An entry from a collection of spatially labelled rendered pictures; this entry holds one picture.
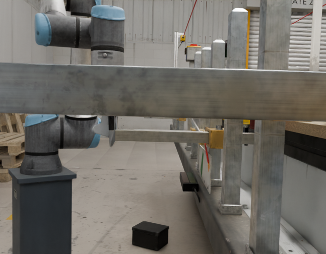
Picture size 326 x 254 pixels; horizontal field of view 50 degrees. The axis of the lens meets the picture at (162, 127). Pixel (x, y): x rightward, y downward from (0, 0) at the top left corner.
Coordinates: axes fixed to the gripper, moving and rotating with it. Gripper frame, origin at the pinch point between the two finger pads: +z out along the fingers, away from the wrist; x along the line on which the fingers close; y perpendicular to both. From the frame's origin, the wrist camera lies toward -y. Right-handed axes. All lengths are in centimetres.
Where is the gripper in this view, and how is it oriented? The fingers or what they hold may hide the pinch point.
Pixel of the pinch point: (113, 141)
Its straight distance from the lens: 98.8
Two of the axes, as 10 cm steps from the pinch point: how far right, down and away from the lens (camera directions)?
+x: 0.1, 0.7, -10.0
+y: -10.0, -0.3, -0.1
